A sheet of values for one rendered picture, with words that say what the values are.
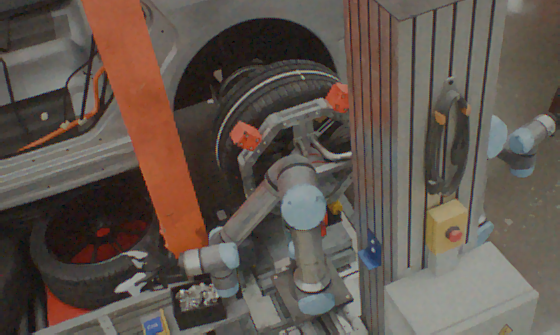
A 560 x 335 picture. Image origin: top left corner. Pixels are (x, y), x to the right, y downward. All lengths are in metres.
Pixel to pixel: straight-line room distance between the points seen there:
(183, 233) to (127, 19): 0.96
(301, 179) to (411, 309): 0.44
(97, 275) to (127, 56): 1.20
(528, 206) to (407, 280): 2.01
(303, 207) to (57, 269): 1.61
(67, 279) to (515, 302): 1.94
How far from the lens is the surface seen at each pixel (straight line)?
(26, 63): 3.67
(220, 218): 3.15
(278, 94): 2.57
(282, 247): 3.24
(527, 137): 2.24
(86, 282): 3.03
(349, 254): 3.26
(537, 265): 3.51
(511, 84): 4.59
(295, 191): 1.74
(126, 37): 2.09
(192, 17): 2.70
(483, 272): 1.87
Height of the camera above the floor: 2.69
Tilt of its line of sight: 42 degrees down
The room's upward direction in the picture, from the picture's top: 9 degrees counter-clockwise
